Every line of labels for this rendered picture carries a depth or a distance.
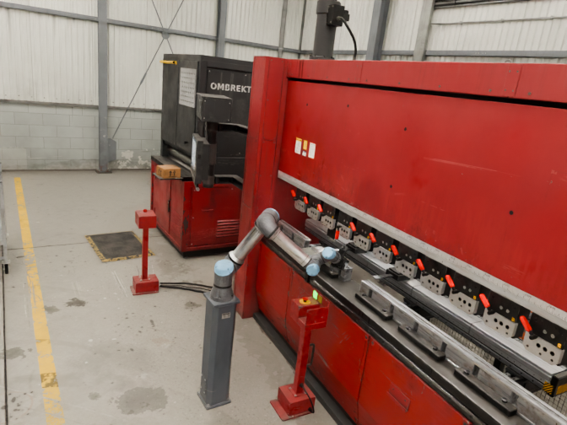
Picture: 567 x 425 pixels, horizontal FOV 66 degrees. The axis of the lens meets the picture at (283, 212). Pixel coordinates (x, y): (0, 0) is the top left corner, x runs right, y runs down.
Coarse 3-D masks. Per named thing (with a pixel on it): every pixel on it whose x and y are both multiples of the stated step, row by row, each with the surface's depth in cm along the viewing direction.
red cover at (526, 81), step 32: (288, 64) 349; (320, 64) 308; (352, 64) 276; (384, 64) 250; (416, 64) 228; (448, 64) 210; (480, 64) 194; (512, 64) 181; (544, 64) 169; (512, 96) 181; (544, 96) 170
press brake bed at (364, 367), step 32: (256, 288) 397; (288, 288) 344; (320, 288) 302; (256, 320) 402; (288, 320) 346; (352, 320) 271; (288, 352) 354; (320, 352) 305; (352, 352) 272; (384, 352) 245; (320, 384) 320; (352, 384) 273; (384, 384) 246; (416, 384) 224; (352, 416) 281; (384, 416) 247; (416, 416) 225; (448, 416) 206
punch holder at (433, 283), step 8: (424, 264) 230; (432, 264) 225; (440, 264) 220; (432, 272) 226; (440, 272) 221; (448, 272) 219; (424, 280) 230; (432, 280) 225; (440, 280) 221; (432, 288) 226; (440, 288) 221; (448, 288) 223
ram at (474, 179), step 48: (288, 96) 355; (336, 96) 295; (384, 96) 253; (432, 96) 222; (288, 144) 358; (336, 144) 298; (384, 144) 255; (432, 144) 223; (480, 144) 198; (528, 144) 178; (336, 192) 300; (384, 192) 256; (432, 192) 224; (480, 192) 199; (528, 192) 179; (432, 240) 225; (480, 240) 200; (528, 240) 180; (528, 288) 180
